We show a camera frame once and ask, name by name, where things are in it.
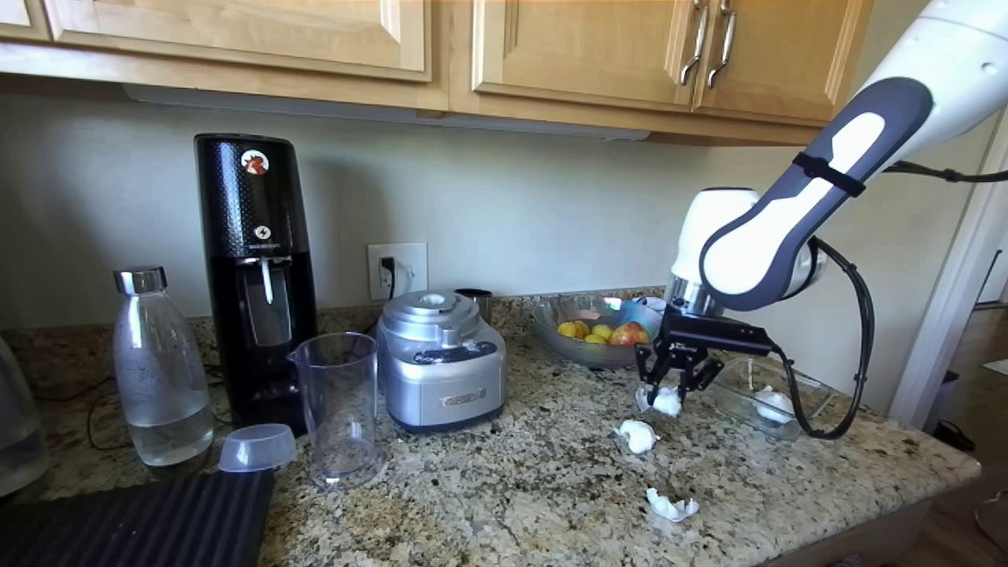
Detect clear plastic measuring cup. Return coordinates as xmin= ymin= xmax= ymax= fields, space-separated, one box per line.
xmin=288 ymin=331 xmax=377 ymax=489

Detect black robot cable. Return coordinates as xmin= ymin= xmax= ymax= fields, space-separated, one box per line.
xmin=768 ymin=154 xmax=1008 ymax=442

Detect glass fruit bowl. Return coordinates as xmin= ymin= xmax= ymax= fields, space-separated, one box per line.
xmin=533 ymin=294 xmax=663 ymax=367

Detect orange fruits in bowl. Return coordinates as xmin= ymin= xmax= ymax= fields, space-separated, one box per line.
xmin=555 ymin=318 xmax=647 ymax=345

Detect clear glass container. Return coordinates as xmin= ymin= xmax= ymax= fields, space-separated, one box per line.
xmin=709 ymin=356 xmax=835 ymax=439

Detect wooden upper cabinets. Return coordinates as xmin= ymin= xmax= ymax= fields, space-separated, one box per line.
xmin=0 ymin=0 xmax=873 ymax=145

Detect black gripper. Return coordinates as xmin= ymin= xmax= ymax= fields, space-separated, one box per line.
xmin=635 ymin=311 xmax=771 ymax=400

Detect white garlic bulb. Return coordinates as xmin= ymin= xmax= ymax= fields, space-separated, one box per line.
xmin=757 ymin=388 xmax=794 ymax=426
xmin=647 ymin=383 xmax=683 ymax=420
xmin=614 ymin=420 xmax=658 ymax=455

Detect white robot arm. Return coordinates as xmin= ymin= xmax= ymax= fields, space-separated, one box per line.
xmin=635 ymin=0 xmax=1008 ymax=403

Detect black dish drying mat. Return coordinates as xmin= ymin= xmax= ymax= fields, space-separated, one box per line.
xmin=0 ymin=471 xmax=275 ymax=567

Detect black soda maker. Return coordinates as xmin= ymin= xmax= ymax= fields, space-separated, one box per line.
xmin=194 ymin=133 xmax=318 ymax=435

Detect translucent plastic lid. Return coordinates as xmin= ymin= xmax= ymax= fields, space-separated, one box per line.
xmin=217 ymin=423 xmax=295 ymax=471

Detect white wall outlet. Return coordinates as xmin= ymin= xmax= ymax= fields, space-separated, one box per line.
xmin=369 ymin=243 xmax=428 ymax=300

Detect white garlic peel scrap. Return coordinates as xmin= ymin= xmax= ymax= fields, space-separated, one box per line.
xmin=645 ymin=489 xmax=698 ymax=524

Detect clear water bottle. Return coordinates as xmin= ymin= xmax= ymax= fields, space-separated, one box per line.
xmin=113 ymin=265 xmax=215 ymax=469

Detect silver food processor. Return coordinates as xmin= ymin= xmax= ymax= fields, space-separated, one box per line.
xmin=377 ymin=291 xmax=507 ymax=430

